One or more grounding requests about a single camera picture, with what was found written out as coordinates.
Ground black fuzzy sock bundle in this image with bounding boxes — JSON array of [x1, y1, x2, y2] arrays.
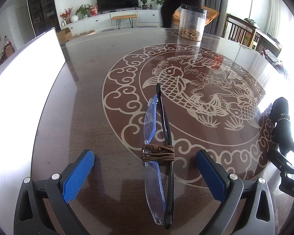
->
[[270, 97, 293, 156]]

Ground white storage box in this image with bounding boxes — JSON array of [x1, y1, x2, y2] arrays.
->
[[0, 29, 65, 234]]

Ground cardboard box on floor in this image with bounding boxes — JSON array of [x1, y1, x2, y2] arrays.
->
[[57, 28, 72, 44]]

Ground wooden railing bench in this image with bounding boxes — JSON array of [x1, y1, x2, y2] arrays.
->
[[222, 14, 281, 57]]

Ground clear jar black lid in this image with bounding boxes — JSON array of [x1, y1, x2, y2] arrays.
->
[[178, 4, 207, 41]]

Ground red flowers in vase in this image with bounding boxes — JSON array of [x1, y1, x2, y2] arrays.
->
[[60, 7, 73, 24]]

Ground orange lounge chair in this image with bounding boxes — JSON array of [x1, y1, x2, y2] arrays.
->
[[172, 6, 219, 26]]

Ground wooden bench stool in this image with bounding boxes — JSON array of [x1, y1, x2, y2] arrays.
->
[[110, 14, 139, 30]]

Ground black display cabinet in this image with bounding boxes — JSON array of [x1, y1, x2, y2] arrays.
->
[[27, 0, 60, 36]]

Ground white tv console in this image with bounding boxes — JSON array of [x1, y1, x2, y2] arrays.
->
[[61, 10, 162, 36]]

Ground grey curtain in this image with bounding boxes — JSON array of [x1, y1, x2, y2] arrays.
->
[[205, 0, 228, 37]]

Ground flat screen television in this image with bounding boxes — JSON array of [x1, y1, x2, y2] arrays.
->
[[95, 0, 140, 13]]

